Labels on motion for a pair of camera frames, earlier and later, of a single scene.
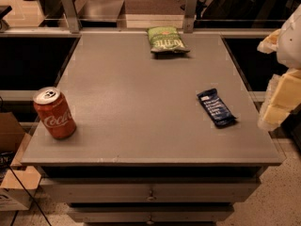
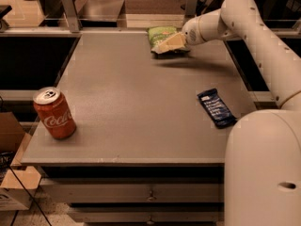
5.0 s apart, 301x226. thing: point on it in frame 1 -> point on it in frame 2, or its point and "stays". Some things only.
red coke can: x=55 y=113 stays
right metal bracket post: x=190 y=12 stays
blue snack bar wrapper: x=215 y=108 stays
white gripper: x=291 y=46 -> x=191 y=32
